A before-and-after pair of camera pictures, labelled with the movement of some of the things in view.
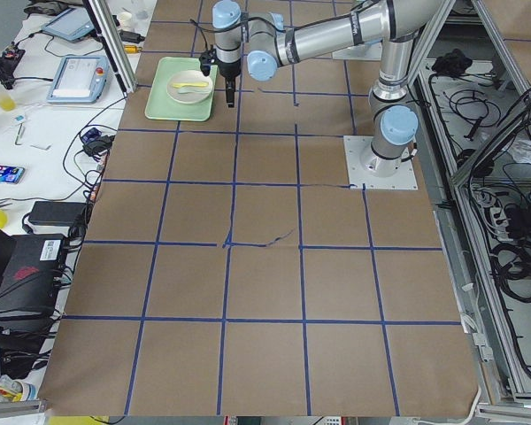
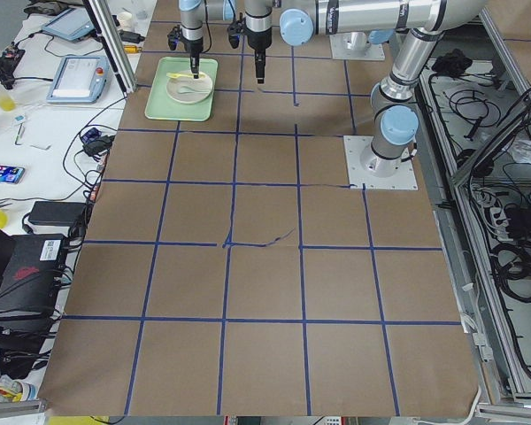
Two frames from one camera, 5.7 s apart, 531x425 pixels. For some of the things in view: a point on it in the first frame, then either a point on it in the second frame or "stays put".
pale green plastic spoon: [188, 90] stays put
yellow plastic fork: [180, 85] to [173, 75]
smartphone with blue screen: [2, 173] stays put
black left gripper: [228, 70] to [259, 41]
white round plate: [189, 87] stays put
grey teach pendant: [79, 80] stays put
